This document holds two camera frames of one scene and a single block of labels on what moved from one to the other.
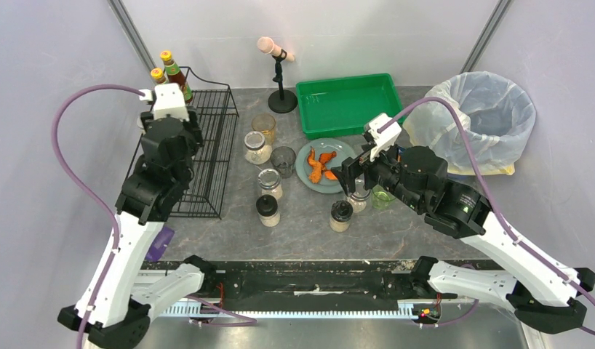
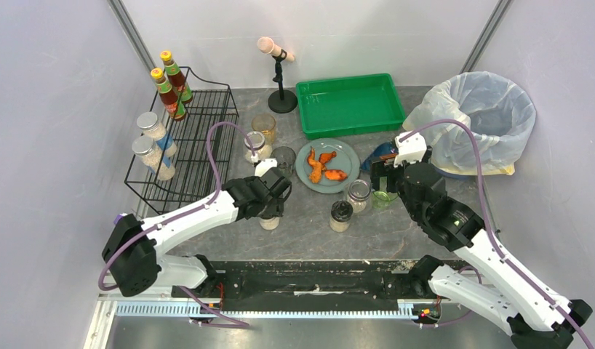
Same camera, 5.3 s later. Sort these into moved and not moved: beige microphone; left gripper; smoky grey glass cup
Moved: left gripper
Not moved: beige microphone; smoky grey glass cup
